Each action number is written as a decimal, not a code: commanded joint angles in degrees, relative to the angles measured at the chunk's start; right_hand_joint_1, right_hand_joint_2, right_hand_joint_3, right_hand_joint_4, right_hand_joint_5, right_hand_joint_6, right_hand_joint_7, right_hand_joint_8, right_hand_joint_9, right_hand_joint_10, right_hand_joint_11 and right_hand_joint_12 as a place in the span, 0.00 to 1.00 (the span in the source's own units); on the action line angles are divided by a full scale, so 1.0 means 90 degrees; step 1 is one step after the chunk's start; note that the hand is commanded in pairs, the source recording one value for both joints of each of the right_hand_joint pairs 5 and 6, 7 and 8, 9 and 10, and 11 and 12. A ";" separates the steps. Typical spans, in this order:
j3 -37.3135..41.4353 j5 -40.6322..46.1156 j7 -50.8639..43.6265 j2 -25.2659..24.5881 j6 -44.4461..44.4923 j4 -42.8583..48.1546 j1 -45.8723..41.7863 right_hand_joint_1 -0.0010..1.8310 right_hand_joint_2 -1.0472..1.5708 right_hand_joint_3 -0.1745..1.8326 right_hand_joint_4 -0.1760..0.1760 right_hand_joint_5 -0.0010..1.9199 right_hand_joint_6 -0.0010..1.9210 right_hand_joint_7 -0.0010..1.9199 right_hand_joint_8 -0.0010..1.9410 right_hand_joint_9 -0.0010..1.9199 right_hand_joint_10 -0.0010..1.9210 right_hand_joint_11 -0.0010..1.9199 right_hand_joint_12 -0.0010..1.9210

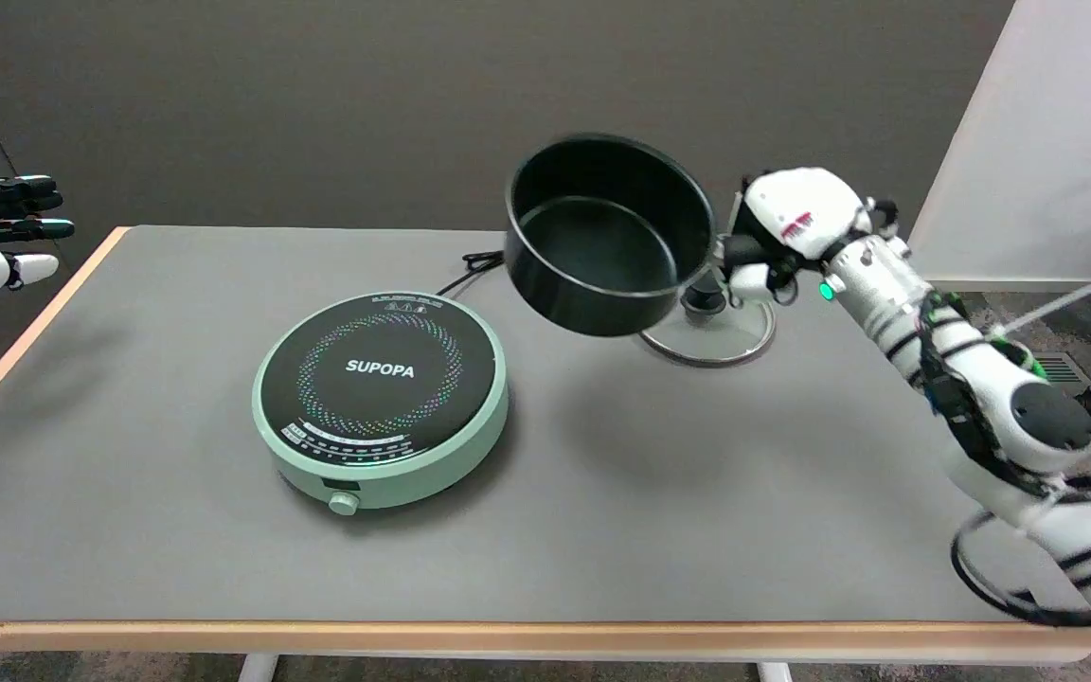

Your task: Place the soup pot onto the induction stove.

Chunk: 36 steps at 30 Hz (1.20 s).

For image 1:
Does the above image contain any floor vent grille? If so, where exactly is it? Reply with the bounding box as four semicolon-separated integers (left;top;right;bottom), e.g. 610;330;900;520
1030;352;1091;386

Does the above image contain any green round induction stove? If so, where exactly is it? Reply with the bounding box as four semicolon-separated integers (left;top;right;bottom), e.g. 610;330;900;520
252;292;510;517

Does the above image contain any glass pot lid black knob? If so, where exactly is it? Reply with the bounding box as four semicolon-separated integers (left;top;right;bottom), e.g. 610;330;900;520
638;265;778;368

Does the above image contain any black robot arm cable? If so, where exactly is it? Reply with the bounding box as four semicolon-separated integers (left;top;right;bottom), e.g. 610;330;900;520
950;474;1091;629

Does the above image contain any black soup pot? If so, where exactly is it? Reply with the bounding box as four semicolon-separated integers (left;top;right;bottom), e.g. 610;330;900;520
505;134;728;338

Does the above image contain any white board panel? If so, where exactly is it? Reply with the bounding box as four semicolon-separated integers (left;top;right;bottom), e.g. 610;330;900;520
906;0;1091;293

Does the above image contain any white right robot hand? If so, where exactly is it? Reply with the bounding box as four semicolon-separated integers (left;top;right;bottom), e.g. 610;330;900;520
720;168;899;304

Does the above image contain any black stove power cord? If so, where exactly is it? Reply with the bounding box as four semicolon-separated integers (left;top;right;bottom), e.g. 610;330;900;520
435;250;507;298

